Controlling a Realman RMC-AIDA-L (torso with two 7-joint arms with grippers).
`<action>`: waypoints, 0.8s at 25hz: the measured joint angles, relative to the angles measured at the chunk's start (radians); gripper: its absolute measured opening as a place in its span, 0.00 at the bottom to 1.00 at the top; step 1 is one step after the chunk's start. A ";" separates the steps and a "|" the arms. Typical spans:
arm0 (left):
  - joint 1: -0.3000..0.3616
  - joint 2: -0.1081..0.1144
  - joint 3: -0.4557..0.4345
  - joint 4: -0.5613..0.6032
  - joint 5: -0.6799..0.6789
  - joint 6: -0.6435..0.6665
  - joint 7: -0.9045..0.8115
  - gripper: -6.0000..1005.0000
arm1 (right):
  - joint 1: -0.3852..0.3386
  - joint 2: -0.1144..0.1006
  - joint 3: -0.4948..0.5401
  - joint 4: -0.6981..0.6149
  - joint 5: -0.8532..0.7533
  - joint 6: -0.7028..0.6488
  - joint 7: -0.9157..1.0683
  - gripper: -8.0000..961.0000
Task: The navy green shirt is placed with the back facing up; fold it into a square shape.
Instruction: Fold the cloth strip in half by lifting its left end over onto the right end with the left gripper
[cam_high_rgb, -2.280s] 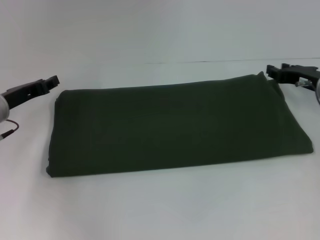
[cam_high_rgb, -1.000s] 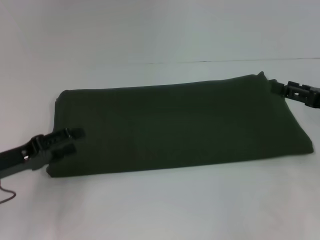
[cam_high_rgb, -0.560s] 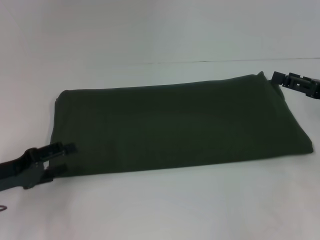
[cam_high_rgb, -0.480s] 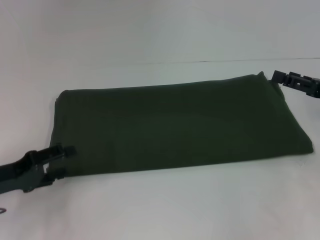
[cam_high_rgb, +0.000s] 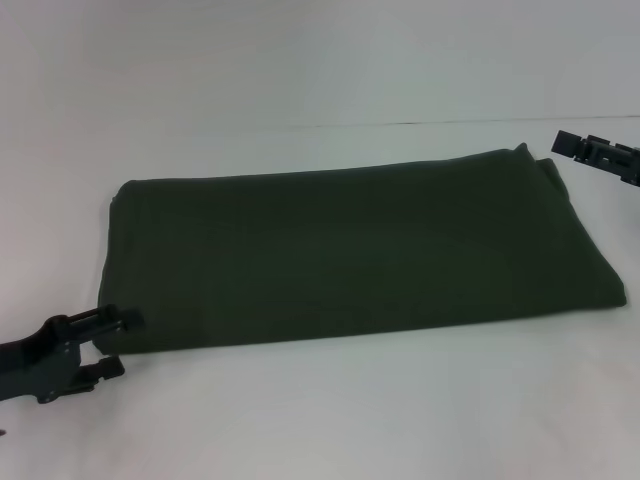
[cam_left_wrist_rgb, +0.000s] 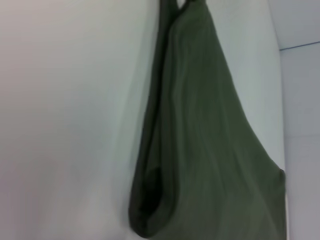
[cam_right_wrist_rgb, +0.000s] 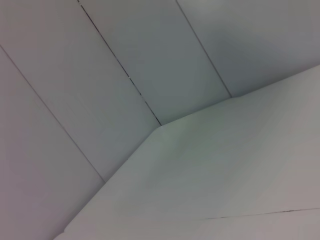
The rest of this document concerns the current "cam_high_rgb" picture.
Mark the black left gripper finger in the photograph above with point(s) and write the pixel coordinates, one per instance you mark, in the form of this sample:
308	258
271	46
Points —
107	370
110	320

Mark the dark green shirt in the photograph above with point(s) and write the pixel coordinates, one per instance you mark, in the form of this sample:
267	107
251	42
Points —
350	250

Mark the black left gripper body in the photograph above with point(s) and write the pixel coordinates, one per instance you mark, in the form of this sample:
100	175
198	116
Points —
45	360

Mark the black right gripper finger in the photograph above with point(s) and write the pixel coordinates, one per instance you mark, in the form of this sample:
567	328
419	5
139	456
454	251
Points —
567	143

